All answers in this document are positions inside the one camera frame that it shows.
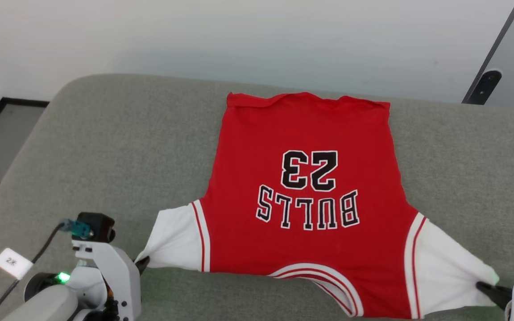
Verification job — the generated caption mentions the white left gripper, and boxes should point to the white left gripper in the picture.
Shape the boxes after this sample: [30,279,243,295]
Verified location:
[72,241,151,321]

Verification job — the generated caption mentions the red and white basketball jersey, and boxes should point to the red and white basketball jersey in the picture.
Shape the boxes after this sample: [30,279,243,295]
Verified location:
[134,91,501,320]

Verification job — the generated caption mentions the white paper label tag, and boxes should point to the white paper label tag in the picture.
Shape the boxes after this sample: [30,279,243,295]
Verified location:
[0,248,34,281]

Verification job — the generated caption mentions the black baseboard strip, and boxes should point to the black baseboard strip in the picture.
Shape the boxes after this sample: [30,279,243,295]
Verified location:
[0,97,50,153]

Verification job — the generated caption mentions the grey metal pole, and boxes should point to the grey metal pole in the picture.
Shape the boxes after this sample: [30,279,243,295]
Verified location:
[461,0,514,104]

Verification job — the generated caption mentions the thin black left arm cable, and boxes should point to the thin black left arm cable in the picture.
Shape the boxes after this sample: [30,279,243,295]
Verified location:
[0,222,68,321]

